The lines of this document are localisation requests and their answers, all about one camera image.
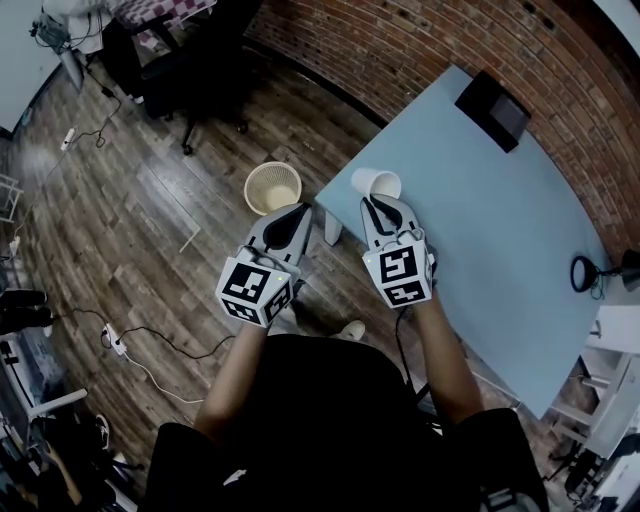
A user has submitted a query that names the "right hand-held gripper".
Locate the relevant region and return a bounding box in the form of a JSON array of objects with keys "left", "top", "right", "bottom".
[{"left": 360, "top": 195, "right": 435, "bottom": 310}]

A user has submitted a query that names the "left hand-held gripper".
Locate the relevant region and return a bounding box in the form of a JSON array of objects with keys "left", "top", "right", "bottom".
[{"left": 215, "top": 202, "right": 314, "bottom": 329}]

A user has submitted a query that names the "white paper cup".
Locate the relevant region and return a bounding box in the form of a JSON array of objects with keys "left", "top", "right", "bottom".
[{"left": 350, "top": 167, "right": 403, "bottom": 202}]

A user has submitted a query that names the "cream mesh waste basket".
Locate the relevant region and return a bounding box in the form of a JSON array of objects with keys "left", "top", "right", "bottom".
[{"left": 243, "top": 161, "right": 303, "bottom": 217}]

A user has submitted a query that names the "person's right forearm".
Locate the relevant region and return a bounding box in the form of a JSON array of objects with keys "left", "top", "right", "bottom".
[{"left": 411, "top": 294, "right": 487, "bottom": 427}]

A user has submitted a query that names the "person's left forearm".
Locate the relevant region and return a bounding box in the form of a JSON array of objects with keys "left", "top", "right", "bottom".
[{"left": 193, "top": 319, "right": 269, "bottom": 442}]

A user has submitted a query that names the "light blue table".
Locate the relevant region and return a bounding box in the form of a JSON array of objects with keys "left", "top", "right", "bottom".
[{"left": 313, "top": 64, "right": 624, "bottom": 421}]

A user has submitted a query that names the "black box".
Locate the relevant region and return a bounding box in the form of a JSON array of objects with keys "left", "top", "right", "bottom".
[{"left": 453, "top": 69, "right": 533, "bottom": 154}]

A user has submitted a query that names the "person's black shirt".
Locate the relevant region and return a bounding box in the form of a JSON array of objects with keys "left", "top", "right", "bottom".
[{"left": 142, "top": 333, "right": 552, "bottom": 512}]

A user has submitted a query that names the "black office chair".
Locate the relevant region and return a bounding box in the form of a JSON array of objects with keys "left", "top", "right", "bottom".
[{"left": 102, "top": 13, "right": 251, "bottom": 157}]

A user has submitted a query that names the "black desk lamp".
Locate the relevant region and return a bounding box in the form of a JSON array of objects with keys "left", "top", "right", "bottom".
[{"left": 570, "top": 247, "right": 640, "bottom": 302}]

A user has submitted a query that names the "checkered tablecloth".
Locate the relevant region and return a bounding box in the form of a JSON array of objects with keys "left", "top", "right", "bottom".
[{"left": 112, "top": 0, "right": 216, "bottom": 51}]

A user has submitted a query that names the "white desk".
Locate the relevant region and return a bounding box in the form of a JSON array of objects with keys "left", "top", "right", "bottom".
[{"left": 543, "top": 304, "right": 640, "bottom": 459}]

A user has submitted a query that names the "white table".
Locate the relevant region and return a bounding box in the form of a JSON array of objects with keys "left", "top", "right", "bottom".
[{"left": 0, "top": 0, "right": 86, "bottom": 137}]

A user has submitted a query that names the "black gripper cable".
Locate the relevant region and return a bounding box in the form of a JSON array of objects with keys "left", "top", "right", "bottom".
[{"left": 395, "top": 308, "right": 417, "bottom": 392}]

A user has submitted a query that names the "black floor cable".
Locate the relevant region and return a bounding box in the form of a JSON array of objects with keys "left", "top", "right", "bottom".
[{"left": 48, "top": 306, "right": 237, "bottom": 362}]

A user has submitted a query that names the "white floor cable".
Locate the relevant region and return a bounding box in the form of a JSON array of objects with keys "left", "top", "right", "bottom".
[{"left": 123, "top": 348, "right": 207, "bottom": 404}]

